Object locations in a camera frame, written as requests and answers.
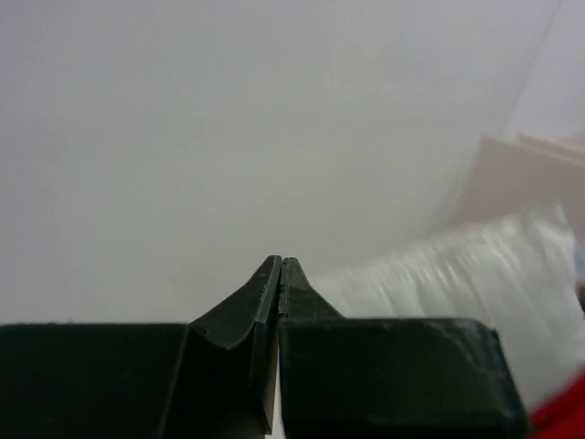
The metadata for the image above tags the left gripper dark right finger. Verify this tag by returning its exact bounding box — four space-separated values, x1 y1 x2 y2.
279 258 530 438

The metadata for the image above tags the white pillow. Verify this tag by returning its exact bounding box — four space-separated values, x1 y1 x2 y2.
311 206 584 407

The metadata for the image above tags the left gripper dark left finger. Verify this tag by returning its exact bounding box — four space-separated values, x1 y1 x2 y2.
1 256 282 438

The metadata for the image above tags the red patterned pillowcase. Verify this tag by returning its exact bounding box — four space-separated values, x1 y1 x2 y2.
528 369 584 439

